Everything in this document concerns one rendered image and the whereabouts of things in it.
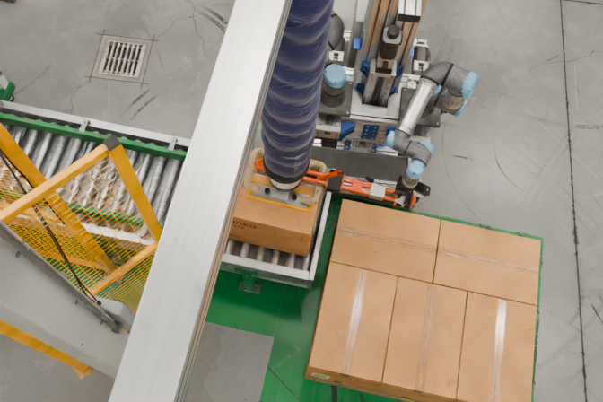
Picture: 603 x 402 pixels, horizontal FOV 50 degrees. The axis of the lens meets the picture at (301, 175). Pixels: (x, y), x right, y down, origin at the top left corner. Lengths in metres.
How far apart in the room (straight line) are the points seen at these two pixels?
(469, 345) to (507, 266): 0.52
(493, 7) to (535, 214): 1.77
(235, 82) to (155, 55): 3.81
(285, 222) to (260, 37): 2.13
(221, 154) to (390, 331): 2.62
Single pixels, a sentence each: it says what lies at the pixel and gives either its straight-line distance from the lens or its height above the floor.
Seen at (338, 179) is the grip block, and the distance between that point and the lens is 3.18.
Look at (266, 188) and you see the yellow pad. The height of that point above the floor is 1.12.
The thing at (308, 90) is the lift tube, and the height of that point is 2.11.
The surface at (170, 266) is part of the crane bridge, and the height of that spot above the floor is 3.05.
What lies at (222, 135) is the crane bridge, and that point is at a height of 3.05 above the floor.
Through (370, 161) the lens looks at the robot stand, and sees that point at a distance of 4.37.
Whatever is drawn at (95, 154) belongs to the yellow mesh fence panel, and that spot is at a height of 2.10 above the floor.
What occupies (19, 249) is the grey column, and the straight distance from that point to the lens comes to 1.64.
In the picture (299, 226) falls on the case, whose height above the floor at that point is 0.95.
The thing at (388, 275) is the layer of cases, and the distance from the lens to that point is 3.76.
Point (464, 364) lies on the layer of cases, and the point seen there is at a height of 0.54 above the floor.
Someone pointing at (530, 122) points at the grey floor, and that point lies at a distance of 5.07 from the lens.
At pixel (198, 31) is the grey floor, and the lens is 5.15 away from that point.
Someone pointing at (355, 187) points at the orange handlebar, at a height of 1.21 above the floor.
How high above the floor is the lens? 4.12
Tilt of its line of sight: 66 degrees down
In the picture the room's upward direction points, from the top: 6 degrees clockwise
